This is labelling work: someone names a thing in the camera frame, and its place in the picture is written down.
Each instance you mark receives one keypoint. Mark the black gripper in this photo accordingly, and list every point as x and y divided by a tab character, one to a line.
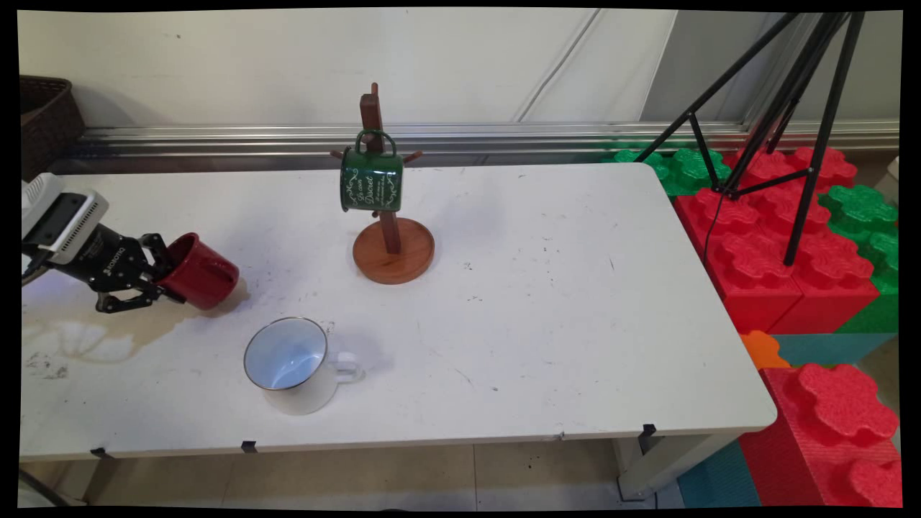
111	262

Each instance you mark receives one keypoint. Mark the dark wicker basket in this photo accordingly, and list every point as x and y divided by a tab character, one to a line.
47	119

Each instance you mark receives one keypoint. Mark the orange foam piece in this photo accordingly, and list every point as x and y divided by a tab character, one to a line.
763	349

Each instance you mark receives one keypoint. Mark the white table leg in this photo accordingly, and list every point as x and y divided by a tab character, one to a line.
669	460

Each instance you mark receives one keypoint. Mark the large red foam block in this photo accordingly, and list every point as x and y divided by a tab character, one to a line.
835	277
748	266

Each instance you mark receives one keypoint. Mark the green enamel mug white print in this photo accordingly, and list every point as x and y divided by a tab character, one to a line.
370	180

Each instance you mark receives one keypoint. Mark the low red foam block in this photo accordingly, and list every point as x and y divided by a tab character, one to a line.
827	165

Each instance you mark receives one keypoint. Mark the wooden mug tree stand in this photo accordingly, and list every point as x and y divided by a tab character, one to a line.
392	252

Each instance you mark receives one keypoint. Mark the teal foam mat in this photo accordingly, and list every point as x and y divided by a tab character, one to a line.
835	349

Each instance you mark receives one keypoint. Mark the black tripod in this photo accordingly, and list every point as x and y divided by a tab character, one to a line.
809	165

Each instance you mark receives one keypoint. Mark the red enamel mug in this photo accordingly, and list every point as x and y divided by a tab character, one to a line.
205	277

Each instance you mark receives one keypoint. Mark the aluminium wall rail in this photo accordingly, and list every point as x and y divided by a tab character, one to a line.
504	137

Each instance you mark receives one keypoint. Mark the black table edge clip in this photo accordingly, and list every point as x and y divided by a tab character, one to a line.
99	453
648	435
249	447

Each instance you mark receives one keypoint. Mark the tall green foam block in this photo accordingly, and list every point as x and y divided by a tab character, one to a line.
863	212

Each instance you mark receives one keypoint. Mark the teal foam block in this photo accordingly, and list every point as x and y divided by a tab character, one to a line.
719	478

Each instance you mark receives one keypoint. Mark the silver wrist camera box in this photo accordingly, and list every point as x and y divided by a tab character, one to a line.
68	223

